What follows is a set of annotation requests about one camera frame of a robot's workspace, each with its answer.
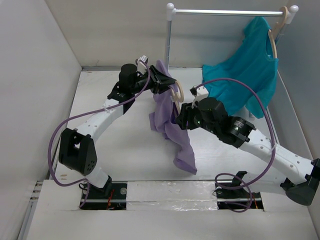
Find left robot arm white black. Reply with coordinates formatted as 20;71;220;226
58;63;176;199

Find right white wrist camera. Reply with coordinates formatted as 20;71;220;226
190;86;209;109

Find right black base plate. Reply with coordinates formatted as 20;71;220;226
212;171;264;213

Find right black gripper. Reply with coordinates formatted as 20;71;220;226
174;100;219;135

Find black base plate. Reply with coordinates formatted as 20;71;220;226
212;171;264;213
78;181;128;211

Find white metal clothes rack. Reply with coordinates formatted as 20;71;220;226
164;3;299;67

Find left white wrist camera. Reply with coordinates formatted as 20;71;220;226
135;55;149;73

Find teal t shirt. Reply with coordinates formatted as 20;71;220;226
202;16;279;119

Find wooden hanger with teal shirt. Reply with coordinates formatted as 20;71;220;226
268;6;289;59

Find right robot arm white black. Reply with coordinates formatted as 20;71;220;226
175;97;320;206

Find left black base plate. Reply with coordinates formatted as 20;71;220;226
78;181;128;211

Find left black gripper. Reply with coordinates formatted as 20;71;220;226
130;66;177;95

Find purple t shirt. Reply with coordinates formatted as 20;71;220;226
148;59;198;175

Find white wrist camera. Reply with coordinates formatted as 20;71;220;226
135;55;149;73
190;86;209;109

